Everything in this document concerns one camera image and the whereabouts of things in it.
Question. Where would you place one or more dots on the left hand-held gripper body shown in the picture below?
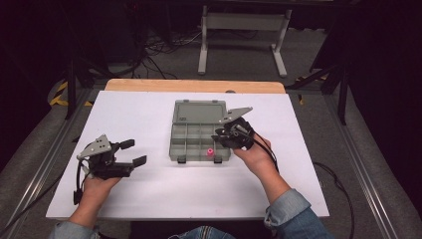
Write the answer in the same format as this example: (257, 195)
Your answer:
(99, 159)

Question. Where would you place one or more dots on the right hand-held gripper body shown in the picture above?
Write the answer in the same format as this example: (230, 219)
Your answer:
(239, 136)

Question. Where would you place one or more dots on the small pink plastic piece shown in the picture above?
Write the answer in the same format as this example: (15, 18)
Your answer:
(210, 152)

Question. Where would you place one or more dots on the clear grey plastic compartment box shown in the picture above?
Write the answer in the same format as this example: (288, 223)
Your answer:
(195, 132)

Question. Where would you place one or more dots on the person's left hand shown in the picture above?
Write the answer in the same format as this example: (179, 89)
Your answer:
(98, 189)

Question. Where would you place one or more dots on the person's right hand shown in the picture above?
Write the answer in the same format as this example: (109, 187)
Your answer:
(258, 159)

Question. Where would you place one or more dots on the white board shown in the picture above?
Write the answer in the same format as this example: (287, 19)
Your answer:
(132, 109)

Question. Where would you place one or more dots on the black tripod stand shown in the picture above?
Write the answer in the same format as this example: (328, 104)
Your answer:
(70, 89)
(343, 96)

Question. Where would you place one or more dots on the person's blue jeans legs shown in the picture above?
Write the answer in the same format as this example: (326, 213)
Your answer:
(202, 233)

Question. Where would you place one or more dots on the aluminium rail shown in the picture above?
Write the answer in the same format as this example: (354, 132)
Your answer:
(49, 156)
(361, 169)

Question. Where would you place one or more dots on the white metal stand frame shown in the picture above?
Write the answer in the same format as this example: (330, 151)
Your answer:
(245, 21)

